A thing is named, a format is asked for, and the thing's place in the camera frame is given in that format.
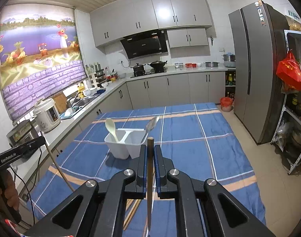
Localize white plastic utensil holder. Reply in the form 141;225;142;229
104;128;148;159

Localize white plastic spoon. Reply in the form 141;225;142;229
105;118;118;142

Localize steel kitchen sink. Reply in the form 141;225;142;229
67;96;96;111

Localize grey lower kitchen cabinets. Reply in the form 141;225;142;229
16;71;227;178

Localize grey kitchen cabinets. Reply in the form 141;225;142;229
90;0;212;47
16;71;227;178

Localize grey upper kitchen cabinets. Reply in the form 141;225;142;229
90;0;212;47

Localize person left hand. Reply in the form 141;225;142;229
0;170;20;211

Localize white rice cooker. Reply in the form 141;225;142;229
33;99;60;133

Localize blue plaid tablecloth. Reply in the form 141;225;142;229
31;103;266;236

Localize wooden cutting board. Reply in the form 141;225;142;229
52;92;67;114

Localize white metal shelf rack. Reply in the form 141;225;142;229
270;30;301;175

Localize red trash bin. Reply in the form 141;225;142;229
220;97;233;112

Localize printed window blind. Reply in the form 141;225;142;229
0;4;87;121

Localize wooden knife rack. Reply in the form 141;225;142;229
86;63;107;87

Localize black cooking pot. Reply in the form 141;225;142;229
131;63;146;77

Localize steel basin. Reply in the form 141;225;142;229
205;62;219;68

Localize steel steamer pot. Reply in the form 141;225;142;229
223;53;236;68

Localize black wok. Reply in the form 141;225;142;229
148;60;167;71

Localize red bag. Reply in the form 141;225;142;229
276;50;301;92

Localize black range hood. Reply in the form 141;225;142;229
120;29;168;59

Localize grey double door refrigerator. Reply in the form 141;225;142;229
229;0;289;144

